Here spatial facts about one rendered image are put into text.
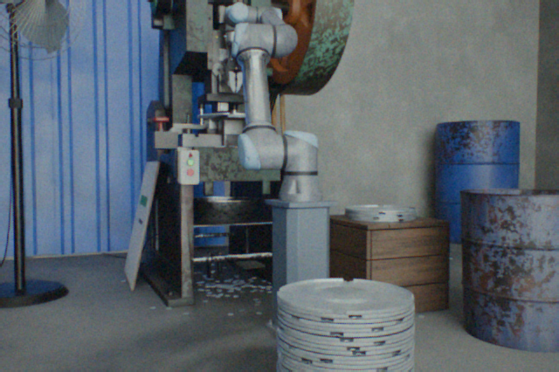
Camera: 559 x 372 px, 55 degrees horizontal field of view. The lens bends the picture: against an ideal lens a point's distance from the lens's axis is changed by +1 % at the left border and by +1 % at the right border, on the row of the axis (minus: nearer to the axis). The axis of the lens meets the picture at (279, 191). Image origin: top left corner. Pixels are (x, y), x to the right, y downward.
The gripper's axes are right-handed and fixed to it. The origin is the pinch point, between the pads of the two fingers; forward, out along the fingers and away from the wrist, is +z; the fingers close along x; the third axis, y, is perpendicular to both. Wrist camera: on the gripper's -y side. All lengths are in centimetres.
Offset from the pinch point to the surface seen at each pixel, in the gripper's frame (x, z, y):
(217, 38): 4.3, -23.9, 12.0
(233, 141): 0.2, 22.4, 2.6
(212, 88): 6.8, -1.7, 12.1
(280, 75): -33.0, -12.6, 27.2
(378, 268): -36, 71, -57
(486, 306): -53, 78, -92
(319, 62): -36.8, -13.3, -7.2
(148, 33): 15, -52, 132
